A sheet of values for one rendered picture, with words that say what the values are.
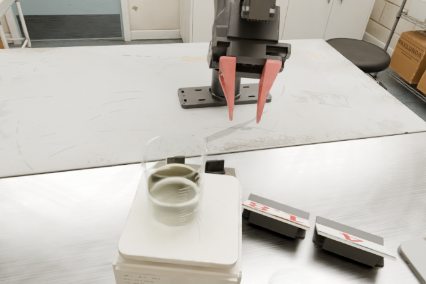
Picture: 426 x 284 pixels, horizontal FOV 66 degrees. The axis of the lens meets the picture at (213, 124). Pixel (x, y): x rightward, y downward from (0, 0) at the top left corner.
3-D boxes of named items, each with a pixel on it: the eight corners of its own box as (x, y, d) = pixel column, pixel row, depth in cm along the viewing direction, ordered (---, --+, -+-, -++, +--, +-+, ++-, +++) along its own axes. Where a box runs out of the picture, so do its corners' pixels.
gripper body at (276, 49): (291, 56, 42) (293, 5, 44) (211, 49, 42) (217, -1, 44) (281, 76, 48) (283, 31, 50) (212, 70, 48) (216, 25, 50)
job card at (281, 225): (250, 194, 50) (253, 175, 48) (309, 214, 48) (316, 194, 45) (237, 225, 46) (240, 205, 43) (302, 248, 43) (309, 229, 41)
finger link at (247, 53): (280, 116, 40) (283, 45, 42) (220, 111, 40) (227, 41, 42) (270, 130, 46) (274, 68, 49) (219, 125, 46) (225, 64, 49)
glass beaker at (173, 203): (184, 180, 40) (184, 125, 35) (215, 217, 36) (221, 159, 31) (130, 206, 37) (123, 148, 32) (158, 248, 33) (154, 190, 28)
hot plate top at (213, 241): (148, 171, 42) (147, 166, 41) (242, 180, 42) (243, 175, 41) (118, 257, 32) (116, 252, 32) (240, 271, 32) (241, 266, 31)
